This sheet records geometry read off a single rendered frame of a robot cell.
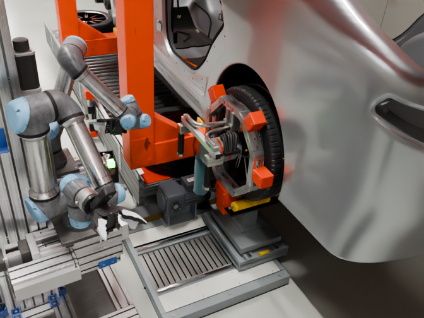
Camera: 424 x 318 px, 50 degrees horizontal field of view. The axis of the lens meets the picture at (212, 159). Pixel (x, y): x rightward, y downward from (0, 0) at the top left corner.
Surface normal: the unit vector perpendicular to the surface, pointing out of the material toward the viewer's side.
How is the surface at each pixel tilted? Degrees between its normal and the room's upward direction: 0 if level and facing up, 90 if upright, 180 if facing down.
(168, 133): 90
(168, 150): 90
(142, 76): 90
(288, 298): 0
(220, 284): 0
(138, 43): 90
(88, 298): 0
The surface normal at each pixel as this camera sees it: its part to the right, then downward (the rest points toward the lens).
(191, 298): 0.07, -0.83
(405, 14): -0.86, 0.23
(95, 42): 0.45, 0.52
